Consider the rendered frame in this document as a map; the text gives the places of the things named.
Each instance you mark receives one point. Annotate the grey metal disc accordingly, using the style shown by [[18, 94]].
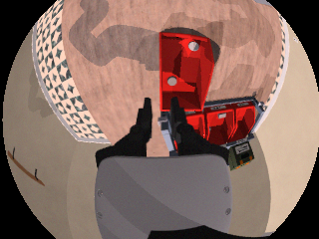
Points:
[[193, 46]]

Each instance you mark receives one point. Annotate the red bin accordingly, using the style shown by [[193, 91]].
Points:
[[244, 119], [221, 129], [196, 119], [192, 69]]

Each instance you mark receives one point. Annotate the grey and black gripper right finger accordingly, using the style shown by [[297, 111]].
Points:
[[188, 141]]

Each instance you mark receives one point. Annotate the dark grey disc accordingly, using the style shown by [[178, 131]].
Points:
[[171, 81]]

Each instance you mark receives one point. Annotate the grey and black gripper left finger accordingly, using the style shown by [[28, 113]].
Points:
[[135, 142]]

